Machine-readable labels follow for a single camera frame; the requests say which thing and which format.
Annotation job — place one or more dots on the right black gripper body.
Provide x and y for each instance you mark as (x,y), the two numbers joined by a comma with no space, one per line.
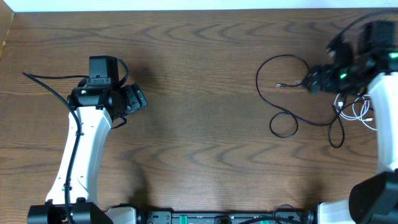
(337,80)

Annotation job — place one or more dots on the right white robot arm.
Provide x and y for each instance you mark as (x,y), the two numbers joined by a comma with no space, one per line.
(373,67)

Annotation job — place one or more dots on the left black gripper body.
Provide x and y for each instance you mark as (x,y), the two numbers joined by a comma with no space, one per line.
(134,98)

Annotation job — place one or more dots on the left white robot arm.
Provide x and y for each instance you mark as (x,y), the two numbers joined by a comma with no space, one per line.
(100,98)

